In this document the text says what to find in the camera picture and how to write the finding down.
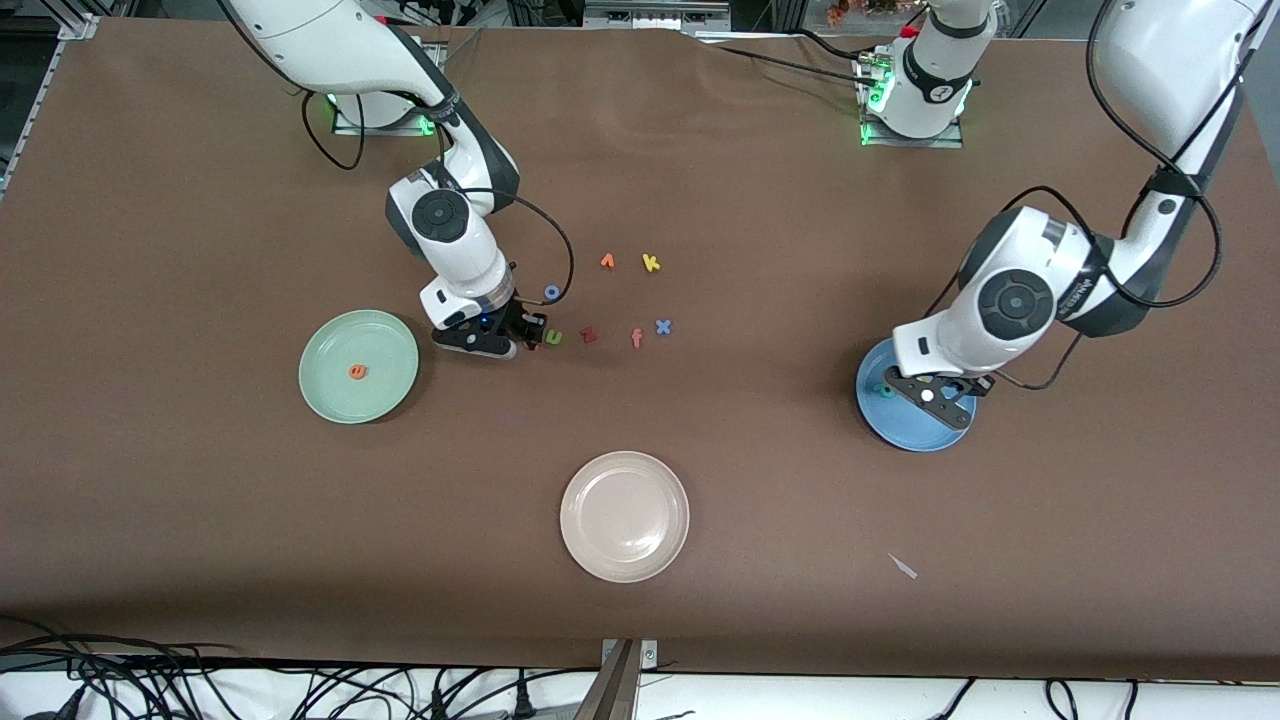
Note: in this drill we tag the aluminium profile post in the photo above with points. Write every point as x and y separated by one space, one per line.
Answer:
610 695

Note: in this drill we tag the grey metal box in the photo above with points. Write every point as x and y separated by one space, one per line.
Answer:
655 15

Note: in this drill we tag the green plate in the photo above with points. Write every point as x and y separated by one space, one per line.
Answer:
358 345

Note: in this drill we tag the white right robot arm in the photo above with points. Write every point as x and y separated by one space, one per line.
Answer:
455 240

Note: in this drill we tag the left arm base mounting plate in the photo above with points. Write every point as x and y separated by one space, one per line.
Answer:
955 140

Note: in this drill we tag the aluminium table edge rail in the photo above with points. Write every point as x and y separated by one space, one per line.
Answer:
42 100

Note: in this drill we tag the blue plate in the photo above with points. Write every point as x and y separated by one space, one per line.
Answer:
915 432

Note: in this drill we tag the beige plate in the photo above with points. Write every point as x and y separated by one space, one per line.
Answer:
624 517

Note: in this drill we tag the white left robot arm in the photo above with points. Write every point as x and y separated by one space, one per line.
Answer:
1020 300

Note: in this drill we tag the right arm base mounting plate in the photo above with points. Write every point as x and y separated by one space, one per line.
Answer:
345 125

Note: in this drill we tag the small orange object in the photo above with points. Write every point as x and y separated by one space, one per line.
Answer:
838 10

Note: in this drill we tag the small white paper scrap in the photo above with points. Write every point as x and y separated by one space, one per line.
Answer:
903 566

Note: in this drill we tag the small metal bracket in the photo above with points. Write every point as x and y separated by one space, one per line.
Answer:
650 655

